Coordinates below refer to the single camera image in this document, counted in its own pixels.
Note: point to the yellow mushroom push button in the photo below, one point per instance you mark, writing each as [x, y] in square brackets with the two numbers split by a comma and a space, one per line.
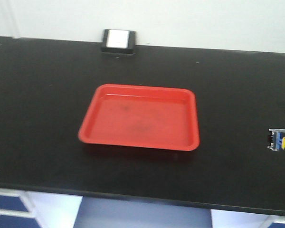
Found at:
[276, 140]

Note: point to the red plastic tray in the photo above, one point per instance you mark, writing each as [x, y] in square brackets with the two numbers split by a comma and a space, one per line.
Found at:
[142, 116]

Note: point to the black desktop power socket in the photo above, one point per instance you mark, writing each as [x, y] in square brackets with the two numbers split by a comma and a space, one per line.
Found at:
[118, 41]

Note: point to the blue cabinet under counter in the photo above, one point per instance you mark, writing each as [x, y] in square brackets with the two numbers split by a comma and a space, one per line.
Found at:
[27, 209]

